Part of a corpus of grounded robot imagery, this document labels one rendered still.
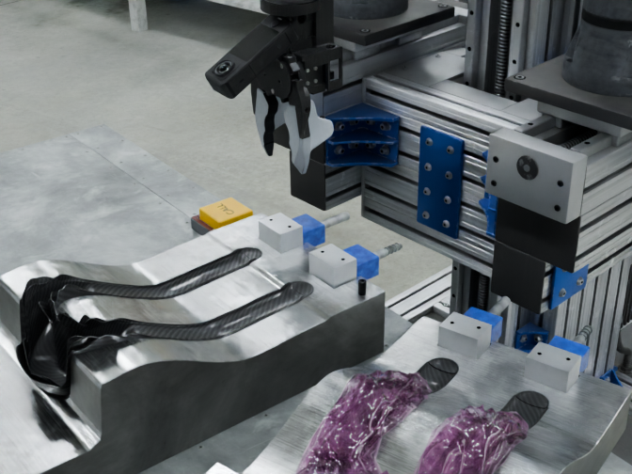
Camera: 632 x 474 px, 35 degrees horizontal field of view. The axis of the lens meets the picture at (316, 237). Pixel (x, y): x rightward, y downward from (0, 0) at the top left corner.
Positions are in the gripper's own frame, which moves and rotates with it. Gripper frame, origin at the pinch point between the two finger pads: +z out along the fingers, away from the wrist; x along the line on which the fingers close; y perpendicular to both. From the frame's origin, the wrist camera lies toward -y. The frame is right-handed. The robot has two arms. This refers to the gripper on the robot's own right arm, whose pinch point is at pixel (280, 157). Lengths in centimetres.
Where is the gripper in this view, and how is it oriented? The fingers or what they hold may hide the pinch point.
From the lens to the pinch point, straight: 124.4
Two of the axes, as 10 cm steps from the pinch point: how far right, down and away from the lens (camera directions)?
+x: -6.1, -3.8, 6.9
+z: 0.1, 8.7, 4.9
